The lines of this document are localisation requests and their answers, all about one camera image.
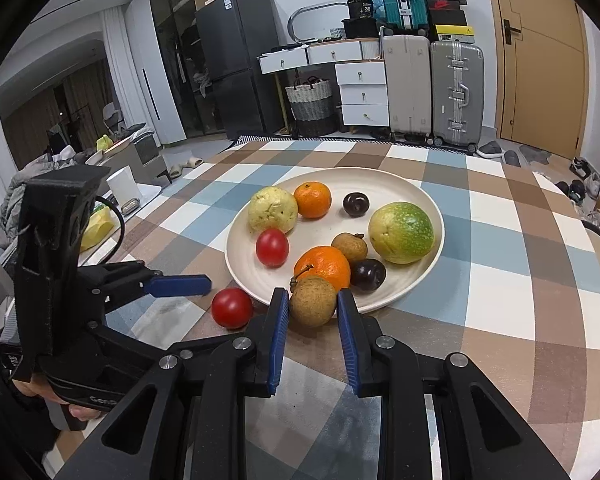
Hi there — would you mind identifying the checkered tablecloth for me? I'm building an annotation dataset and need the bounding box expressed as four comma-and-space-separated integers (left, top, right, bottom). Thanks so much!
55, 139, 600, 480

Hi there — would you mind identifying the beige suitcase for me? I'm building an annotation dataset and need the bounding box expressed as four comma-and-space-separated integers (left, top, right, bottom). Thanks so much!
381, 35, 433, 141

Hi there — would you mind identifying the yellow green passion fruit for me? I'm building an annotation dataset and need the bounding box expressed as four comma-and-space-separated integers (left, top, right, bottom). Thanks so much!
247, 186, 299, 234

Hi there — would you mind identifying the red tomato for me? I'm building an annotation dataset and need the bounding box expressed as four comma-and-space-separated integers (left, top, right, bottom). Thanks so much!
255, 228, 289, 268
211, 288, 255, 330

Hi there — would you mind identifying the woven laundry basket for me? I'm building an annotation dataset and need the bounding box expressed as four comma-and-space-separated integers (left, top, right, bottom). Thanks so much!
285, 76, 337, 137

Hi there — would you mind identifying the white wardrobe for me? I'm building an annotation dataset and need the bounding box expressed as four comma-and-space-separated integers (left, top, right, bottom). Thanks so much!
125, 0, 188, 146

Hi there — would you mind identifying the striped floor rug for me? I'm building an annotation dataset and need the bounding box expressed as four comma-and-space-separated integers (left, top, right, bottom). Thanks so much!
230, 132, 476, 154

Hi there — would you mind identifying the dark purple plum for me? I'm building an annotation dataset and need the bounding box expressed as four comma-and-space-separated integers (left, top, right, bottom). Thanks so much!
343, 192, 370, 218
350, 258, 387, 293

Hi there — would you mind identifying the beige slippers pair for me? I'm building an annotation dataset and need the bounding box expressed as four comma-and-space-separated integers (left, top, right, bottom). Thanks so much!
157, 156, 203, 181

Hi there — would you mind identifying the oval mirror frame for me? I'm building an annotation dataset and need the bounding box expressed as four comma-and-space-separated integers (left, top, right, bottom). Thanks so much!
287, 2, 351, 43

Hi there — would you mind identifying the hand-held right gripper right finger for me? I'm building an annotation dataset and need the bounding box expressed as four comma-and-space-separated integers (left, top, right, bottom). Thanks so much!
336, 288, 571, 480

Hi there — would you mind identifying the grey office chair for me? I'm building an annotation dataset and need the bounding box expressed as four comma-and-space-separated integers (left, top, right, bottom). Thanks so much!
102, 102, 126, 133

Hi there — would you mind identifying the dark grey refrigerator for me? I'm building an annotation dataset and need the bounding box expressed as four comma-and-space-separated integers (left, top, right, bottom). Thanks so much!
195, 0, 281, 140

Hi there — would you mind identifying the white cylinder container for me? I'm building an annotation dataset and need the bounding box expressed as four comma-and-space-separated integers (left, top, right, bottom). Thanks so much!
106, 166, 142, 206

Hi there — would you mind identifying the large green passion fruit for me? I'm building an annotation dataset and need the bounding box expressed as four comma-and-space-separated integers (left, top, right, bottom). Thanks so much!
368, 201, 435, 265

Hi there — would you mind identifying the white drawer dresser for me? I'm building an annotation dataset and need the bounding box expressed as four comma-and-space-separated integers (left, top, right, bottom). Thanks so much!
257, 40, 391, 136

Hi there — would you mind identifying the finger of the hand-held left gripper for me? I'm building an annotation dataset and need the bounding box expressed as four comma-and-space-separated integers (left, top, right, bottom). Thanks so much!
85, 322, 181, 368
80, 261, 212, 311

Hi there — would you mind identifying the orange tangerine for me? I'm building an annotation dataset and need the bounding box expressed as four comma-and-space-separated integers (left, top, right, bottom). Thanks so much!
293, 245, 352, 293
294, 181, 332, 219

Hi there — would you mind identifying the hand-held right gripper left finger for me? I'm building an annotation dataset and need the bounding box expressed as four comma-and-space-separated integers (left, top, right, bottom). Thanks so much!
55, 288, 290, 480

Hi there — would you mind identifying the black storage box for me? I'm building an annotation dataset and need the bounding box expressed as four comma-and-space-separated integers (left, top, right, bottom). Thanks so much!
341, 17, 379, 40

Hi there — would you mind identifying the cream round plate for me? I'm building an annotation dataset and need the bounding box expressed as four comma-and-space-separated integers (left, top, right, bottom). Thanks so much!
225, 166, 446, 315

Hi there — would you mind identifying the person's left forearm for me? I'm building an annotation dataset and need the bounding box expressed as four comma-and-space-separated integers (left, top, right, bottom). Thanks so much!
0, 375, 56, 480

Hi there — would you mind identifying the black cable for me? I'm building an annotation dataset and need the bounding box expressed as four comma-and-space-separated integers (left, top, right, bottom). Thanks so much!
95, 195, 126, 261

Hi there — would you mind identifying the person's left hand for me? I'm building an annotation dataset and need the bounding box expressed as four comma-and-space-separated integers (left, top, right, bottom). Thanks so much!
12, 377, 101, 422

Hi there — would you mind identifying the wooden door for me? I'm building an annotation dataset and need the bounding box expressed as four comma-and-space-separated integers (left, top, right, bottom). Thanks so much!
482, 0, 588, 161

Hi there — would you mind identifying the silver suitcase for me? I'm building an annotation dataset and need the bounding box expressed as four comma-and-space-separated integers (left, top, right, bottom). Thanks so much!
430, 40, 486, 153

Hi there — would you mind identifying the yellow packet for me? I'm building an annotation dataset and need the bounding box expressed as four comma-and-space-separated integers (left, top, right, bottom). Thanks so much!
80, 207, 116, 253

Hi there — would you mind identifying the brown longan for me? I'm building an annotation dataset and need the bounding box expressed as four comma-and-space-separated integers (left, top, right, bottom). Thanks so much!
289, 275, 338, 328
331, 232, 369, 264

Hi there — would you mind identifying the yellow black shoe box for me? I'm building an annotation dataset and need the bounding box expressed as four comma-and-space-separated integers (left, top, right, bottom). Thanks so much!
434, 24, 476, 45

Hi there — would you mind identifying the black labelled bucket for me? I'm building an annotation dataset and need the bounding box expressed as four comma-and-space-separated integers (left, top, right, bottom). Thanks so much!
346, 0, 376, 20

